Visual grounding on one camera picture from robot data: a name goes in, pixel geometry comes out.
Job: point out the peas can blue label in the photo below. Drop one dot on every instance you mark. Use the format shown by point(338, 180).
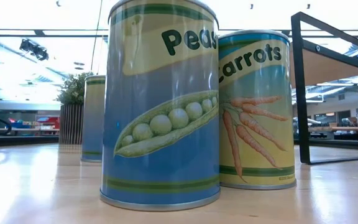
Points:
point(160, 93)

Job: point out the carrots can yellow blue label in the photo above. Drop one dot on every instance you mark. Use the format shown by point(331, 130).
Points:
point(256, 124)

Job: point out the blue yellow can green stripes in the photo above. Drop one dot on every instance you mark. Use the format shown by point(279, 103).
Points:
point(93, 124)

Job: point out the green plant in slatted pot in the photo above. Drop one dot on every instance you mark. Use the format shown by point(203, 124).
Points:
point(71, 124)

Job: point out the red storage box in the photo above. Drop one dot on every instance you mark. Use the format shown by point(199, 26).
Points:
point(50, 120)

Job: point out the black ceiling spotlight cluster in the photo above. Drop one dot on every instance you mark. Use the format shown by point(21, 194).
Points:
point(34, 49)

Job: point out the wooden background table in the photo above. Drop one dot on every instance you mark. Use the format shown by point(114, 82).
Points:
point(337, 128)

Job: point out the black overhead light bar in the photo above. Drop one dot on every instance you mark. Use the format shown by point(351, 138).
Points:
point(39, 32)

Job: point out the wooden shelf black metal frame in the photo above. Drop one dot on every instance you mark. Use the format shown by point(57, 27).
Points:
point(322, 67)

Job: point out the black metal table frame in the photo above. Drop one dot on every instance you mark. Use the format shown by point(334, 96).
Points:
point(26, 140)

